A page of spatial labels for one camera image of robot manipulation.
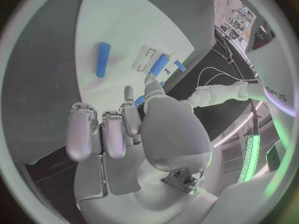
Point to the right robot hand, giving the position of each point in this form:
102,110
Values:
172,134

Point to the blue gear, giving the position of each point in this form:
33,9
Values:
139,100

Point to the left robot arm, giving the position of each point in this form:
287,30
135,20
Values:
222,95

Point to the white task board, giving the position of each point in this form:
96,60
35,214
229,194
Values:
121,22

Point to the small blue plug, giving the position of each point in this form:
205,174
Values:
162,83

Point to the small blue peg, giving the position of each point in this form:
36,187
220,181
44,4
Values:
167,71

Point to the glowing light bar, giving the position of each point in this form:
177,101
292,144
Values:
251,156

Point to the long blue cylinder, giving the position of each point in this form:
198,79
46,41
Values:
102,59

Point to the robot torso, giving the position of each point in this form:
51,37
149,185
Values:
275,63

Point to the workshop equipment rack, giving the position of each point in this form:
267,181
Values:
238,22

